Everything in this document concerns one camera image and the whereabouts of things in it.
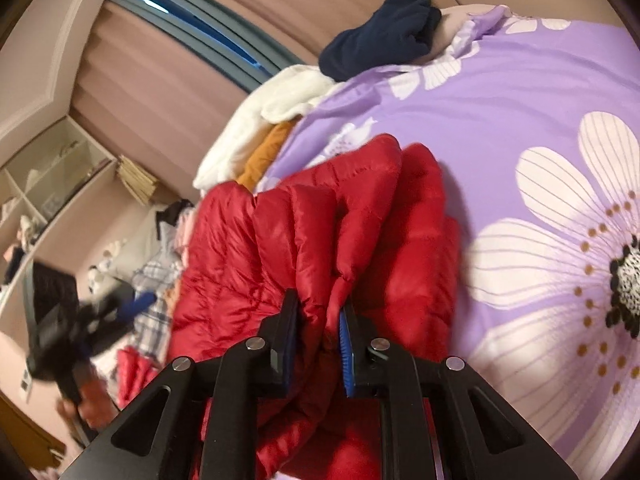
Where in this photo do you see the white plush toy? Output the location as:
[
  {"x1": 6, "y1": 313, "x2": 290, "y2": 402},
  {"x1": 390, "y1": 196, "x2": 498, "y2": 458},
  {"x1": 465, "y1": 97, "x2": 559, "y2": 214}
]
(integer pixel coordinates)
[{"x1": 86, "y1": 264, "x2": 108, "y2": 293}]

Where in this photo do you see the window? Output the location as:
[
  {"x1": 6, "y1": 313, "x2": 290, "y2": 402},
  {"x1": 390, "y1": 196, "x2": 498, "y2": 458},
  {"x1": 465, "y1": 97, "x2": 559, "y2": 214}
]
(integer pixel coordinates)
[{"x1": 134, "y1": 0, "x2": 262, "y2": 69}]

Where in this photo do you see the white fleece garment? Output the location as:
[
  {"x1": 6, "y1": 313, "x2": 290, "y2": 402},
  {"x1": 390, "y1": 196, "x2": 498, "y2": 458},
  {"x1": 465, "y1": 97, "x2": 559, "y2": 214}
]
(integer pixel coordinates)
[{"x1": 192, "y1": 65, "x2": 346, "y2": 193}]

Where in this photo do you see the shiny red garment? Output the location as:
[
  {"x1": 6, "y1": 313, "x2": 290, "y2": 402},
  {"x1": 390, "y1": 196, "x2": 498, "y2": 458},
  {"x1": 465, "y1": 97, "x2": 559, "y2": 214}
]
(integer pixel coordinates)
[{"x1": 116, "y1": 345, "x2": 161, "y2": 408}]

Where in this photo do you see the pink garment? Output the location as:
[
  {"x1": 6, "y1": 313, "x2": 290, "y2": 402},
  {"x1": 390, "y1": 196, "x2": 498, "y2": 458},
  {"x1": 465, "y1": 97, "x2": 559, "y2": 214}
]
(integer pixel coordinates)
[{"x1": 175, "y1": 209, "x2": 198, "y2": 261}]

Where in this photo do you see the purple floral blanket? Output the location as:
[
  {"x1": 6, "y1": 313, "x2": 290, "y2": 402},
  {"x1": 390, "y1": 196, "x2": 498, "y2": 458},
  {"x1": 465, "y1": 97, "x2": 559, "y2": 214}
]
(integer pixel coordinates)
[{"x1": 255, "y1": 4, "x2": 640, "y2": 480}]

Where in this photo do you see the brown wooden furniture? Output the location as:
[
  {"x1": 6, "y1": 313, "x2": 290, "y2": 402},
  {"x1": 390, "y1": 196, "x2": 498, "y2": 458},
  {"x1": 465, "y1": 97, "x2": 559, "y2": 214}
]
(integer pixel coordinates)
[{"x1": 0, "y1": 396, "x2": 67, "y2": 462}]

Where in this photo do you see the red down jacket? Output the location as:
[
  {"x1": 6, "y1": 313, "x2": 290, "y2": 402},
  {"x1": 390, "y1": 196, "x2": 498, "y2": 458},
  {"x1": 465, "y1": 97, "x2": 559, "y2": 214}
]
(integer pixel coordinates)
[{"x1": 170, "y1": 133, "x2": 463, "y2": 480}]

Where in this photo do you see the plaid cloth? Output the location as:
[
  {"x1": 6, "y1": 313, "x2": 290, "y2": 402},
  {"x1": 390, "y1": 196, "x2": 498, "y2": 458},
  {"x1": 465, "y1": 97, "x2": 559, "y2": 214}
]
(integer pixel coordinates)
[{"x1": 132, "y1": 247, "x2": 183, "y2": 361}]

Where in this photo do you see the orange garment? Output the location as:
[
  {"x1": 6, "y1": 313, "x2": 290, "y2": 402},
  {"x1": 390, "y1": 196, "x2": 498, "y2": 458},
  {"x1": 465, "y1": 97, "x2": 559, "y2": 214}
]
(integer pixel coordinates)
[{"x1": 236, "y1": 120, "x2": 298, "y2": 193}]

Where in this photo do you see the cream pillow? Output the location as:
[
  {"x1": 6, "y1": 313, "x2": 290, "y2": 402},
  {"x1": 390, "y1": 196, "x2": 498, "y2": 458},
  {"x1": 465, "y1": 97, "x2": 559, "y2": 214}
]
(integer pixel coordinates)
[{"x1": 107, "y1": 207, "x2": 166, "y2": 283}]

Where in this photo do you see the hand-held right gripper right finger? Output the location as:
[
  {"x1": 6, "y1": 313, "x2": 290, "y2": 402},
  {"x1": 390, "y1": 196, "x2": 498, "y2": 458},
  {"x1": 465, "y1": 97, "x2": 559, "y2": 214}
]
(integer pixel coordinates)
[{"x1": 339, "y1": 302, "x2": 581, "y2": 480}]

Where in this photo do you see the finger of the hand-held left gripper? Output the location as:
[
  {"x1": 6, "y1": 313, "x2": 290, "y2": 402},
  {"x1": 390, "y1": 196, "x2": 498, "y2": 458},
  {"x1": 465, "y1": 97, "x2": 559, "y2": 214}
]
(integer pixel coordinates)
[{"x1": 100, "y1": 291, "x2": 157, "y2": 331}]

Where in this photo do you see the dark brown garment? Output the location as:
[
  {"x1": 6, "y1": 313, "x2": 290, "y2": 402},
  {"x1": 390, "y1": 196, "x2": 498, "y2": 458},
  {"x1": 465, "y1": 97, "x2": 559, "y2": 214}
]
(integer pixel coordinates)
[{"x1": 156, "y1": 200, "x2": 195, "y2": 226}]

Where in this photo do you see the navy fleece garment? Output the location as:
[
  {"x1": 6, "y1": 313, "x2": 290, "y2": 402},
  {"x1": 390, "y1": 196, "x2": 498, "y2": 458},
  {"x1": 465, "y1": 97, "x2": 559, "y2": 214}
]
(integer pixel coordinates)
[{"x1": 318, "y1": 0, "x2": 442, "y2": 82}]

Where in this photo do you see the cream wall shelf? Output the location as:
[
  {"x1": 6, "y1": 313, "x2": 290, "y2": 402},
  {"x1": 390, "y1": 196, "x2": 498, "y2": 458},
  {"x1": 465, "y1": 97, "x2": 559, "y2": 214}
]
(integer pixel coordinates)
[{"x1": 0, "y1": 115, "x2": 119, "y2": 301}]

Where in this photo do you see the grey garment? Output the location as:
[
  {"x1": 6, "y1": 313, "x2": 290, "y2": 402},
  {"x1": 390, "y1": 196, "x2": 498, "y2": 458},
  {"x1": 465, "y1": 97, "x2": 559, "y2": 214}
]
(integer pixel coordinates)
[{"x1": 157, "y1": 222, "x2": 179, "y2": 262}]

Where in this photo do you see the person's left forearm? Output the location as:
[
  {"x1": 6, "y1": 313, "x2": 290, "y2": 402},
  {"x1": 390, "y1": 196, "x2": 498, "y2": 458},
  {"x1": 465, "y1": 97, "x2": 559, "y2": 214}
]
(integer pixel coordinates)
[{"x1": 57, "y1": 380, "x2": 118, "y2": 428}]

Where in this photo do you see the hanging straw tassel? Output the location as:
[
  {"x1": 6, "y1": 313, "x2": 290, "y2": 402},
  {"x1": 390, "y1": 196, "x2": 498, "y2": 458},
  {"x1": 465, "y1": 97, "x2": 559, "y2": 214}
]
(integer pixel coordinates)
[{"x1": 116, "y1": 155, "x2": 162, "y2": 206}]

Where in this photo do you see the blue-grey curtain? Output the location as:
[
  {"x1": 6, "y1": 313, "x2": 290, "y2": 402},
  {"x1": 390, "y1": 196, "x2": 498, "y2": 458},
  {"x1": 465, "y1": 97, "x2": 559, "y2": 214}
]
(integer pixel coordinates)
[{"x1": 107, "y1": 0, "x2": 308, "y2": 83}]

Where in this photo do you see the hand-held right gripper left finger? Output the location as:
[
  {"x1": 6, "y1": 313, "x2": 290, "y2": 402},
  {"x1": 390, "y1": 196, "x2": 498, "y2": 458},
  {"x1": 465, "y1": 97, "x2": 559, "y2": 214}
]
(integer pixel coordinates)
[{"x1": 60, "y1": 287, "x2": 301, "y2": 480}]

